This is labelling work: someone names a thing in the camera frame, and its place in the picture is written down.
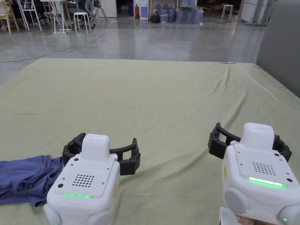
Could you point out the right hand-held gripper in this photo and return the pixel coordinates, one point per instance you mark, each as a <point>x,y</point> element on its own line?
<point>257,178</point>

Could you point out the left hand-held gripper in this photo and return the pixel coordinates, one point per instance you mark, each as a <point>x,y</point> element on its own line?
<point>84,187</point>

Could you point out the person's right hand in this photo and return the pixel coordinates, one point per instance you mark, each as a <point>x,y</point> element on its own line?
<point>246,220</point>

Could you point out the bed with pale green sheet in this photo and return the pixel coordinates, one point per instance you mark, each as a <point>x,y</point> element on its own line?
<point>152,105</point>

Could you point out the dark blue shirt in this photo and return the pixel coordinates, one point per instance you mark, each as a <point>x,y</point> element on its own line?
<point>25,178</point>

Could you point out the small light blue object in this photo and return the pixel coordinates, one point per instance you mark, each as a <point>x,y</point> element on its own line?
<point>230,62</point>

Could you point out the white wheeled board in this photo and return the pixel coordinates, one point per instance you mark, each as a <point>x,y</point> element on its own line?
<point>256,9</point>

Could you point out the group of blue water bottles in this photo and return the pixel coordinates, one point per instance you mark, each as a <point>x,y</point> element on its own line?
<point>187,15</point>

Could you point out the black bag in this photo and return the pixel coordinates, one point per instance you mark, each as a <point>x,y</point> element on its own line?
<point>155,19</point>

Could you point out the red fire extinguisher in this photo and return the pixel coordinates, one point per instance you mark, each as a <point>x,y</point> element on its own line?
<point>136,13</point>

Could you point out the white cabinet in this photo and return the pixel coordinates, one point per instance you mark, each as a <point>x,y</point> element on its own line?
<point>109,8</point>

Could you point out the white water dispenser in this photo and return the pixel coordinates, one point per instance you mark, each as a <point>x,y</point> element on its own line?
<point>144,10</point>

